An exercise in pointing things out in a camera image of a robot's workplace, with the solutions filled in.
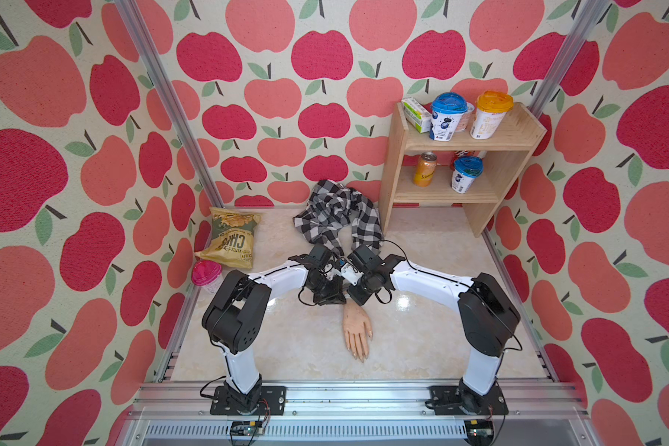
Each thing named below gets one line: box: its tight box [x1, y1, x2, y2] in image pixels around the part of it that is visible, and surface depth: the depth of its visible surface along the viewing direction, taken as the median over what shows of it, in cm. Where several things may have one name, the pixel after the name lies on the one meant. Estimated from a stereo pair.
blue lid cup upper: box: [429, 91, 469, 143], surface depth 76 cm
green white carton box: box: [401, 97, 433, 134], surface depth 85 cm
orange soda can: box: [413, 151, 437, 188], surface depth 95 cm
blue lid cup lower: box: [451, 155, 485, 195], surface depth 93 cm
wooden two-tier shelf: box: [378, 102, 548, 237], surface depth 93 cm
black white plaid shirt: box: [292, 180, 385, 256], surface depth 114 cm
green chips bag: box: [195, 206, 263, 270], surface depth 104 cm
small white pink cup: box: [455, 101, 475, 132], surface depth 82 cm
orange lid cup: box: [470, 90, 514, 141], surface depth 77 cm
